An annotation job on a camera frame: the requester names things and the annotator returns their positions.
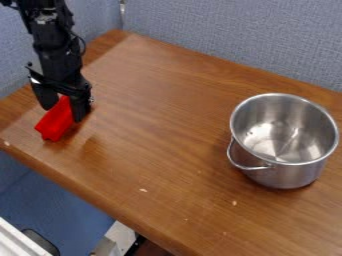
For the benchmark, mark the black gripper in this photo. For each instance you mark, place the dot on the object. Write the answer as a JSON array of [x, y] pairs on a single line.
[[59, 77]]

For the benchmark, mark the red rectangular block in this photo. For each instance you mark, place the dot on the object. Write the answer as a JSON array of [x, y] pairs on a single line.
[[56, 121]]

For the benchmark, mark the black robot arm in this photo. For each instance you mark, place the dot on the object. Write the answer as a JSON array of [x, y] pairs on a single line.
[[61, 48]]

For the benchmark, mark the white ridged object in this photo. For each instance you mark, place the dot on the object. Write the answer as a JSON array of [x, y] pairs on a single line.
[[15, 244]]

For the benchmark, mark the stainless steel pot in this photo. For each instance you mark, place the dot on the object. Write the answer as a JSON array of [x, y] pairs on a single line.
[[284, 136]]

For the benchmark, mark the white table bracket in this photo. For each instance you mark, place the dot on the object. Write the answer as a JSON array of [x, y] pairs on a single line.
[[117, 241]]

